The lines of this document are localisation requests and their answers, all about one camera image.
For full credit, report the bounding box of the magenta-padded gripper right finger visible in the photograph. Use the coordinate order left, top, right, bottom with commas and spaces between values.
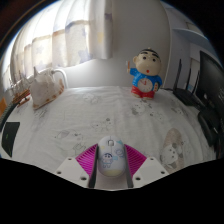
123, 143, 170, 189

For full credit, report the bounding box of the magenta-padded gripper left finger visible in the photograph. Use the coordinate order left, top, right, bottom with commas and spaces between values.
54, 143, 100, 189

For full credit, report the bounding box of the white cartoon-print computer mouse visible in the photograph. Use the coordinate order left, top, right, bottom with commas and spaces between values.
96, 134, 128, 178

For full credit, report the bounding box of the white cartoon-print tablecloth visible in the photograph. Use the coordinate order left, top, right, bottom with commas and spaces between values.
0, 85, 218, 191

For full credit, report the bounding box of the black box device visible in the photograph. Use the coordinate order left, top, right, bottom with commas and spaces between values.
197, 106, 224, 148

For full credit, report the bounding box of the black router with antennas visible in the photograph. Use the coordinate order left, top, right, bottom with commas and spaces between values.
173, 59, 204, 107

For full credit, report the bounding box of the large white conch shell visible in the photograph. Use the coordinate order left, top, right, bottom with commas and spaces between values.
29, 66, 66, 111

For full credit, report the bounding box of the cartoon boy figurine clock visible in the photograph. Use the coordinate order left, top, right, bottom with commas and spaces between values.
125, 48, 164, 100

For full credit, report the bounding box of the wooden chair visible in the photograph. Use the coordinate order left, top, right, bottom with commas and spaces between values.
0, 97, 8, 117

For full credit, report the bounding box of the white sheer printed curtain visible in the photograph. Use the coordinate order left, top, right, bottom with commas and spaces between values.
9, 0, 114, 81

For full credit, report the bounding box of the white wall shelf unit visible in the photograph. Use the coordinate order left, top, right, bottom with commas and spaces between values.
173, 19, 209, 51

